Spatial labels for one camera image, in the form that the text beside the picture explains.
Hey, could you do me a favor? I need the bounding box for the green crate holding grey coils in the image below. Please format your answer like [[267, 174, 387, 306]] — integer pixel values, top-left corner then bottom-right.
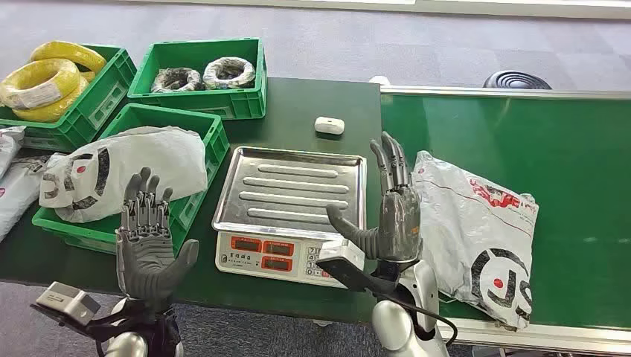
[[126, 37, 268, 121]]

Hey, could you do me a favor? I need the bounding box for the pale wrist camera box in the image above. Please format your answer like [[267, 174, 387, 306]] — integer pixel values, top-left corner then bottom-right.
[[315, 238, 395, 295], [30, 281, 102, 329]]

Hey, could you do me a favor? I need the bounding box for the grey mail bag red print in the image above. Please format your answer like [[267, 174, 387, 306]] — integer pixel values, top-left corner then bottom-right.
[[411, 149, 539, 331]]

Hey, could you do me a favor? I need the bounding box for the green crate holding mail bag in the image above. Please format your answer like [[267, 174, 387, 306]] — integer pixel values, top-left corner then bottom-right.
[[31, 102, 231, 257]]

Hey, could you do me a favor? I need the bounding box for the grey wrapped wire coil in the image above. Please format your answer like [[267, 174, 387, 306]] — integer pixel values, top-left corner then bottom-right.
[[202, 57, 257, 91], [150, 66, 204, 94]]

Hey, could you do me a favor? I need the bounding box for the small white case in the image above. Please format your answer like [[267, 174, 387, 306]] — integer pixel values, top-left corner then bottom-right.
[[314, 116, 346, 136]]

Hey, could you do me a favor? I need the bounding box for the black ribbed round disc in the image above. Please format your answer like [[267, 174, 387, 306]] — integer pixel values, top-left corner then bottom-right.
[[481, 70, 553, 91]]

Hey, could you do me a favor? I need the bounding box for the electronic scale steel tray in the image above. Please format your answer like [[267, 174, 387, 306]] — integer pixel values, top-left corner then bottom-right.
[[211, 145, 368, 290]]

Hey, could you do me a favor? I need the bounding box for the white plastic mail bag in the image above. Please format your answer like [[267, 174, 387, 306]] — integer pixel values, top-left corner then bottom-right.
[[0, 126, 27, 179], [0, 153, 65, 242]]

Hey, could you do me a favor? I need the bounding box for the yellow wire coil white label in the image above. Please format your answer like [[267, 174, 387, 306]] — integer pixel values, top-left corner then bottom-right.
[[0, 58, 81, 110]]

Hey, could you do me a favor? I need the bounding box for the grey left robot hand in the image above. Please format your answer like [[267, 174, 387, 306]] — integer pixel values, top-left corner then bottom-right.
[[115, 166, 201, 303]]

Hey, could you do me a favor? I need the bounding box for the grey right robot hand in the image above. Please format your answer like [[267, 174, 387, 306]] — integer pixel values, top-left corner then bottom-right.
[[325, 131, 423, 265]]

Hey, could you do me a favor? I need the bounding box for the grey mail bag black logo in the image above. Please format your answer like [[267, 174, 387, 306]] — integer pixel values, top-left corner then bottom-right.
[[38, 126, 209, 224]]

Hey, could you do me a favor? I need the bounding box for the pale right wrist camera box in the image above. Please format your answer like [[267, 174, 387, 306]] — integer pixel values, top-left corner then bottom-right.
[[315, 238, 395, 295]]

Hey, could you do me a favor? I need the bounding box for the green conveyor belt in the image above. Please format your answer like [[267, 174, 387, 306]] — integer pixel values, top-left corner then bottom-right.
[[379, 84, 631, 357]]

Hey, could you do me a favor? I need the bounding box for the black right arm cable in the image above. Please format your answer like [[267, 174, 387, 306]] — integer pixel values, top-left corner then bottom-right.
[[379, 293, 458, 348]]

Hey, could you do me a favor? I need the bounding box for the green crate holding yellow coils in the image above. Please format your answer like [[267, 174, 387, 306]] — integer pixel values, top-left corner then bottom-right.
[[0, 43, 138, 152]]

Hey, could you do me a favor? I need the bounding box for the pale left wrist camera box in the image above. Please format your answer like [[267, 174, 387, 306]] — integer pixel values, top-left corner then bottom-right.
[[30, 281, 102, 329]]

